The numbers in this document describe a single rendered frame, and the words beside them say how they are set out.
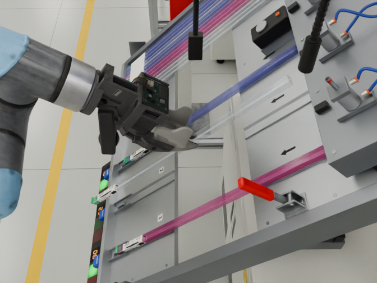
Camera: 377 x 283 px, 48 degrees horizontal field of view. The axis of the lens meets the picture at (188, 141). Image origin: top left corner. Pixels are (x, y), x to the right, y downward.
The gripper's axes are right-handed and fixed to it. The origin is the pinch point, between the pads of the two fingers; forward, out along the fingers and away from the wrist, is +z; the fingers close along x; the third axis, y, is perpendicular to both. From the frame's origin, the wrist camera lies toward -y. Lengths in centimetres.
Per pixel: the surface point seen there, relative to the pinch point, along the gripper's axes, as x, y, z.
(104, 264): -13.2, -29.0, -1.0
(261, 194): -17.7, 14.7, 1.2
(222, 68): 124, -68, 72
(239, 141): 26.3, -20.0, 31.8
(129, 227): -6.5, -23.9, 1.5
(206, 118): 87, -73, 63
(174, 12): 79, -26, 14
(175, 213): -8.4, -10.7, 4.1
